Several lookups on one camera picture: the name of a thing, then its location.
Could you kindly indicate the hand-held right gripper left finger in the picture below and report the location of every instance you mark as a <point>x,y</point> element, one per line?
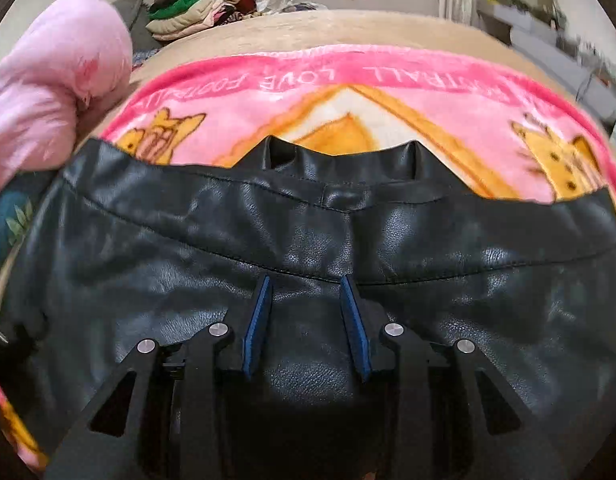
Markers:
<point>258,330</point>

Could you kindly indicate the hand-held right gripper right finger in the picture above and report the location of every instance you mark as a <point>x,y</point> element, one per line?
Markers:
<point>355,330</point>

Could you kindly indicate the black leather jacket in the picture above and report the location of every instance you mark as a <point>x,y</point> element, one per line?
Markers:
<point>188,250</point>

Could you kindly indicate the stack of folded clothes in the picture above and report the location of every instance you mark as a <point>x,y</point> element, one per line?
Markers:
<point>193,10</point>

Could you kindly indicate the pink printed blanket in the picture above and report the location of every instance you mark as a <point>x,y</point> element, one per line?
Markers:
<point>298,95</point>

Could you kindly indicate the blue floral quilt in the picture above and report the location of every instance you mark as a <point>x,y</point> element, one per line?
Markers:
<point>10,220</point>

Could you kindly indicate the beige bed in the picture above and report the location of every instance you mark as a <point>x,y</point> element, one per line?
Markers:
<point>368,27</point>

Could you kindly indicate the pink comforter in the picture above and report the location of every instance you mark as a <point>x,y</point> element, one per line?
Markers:
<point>48,85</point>

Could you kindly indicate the grey quilted pillow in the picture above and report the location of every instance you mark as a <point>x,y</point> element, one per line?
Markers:
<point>133,20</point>

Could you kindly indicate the white shelf unit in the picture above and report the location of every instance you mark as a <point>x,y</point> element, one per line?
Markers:
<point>548,45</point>

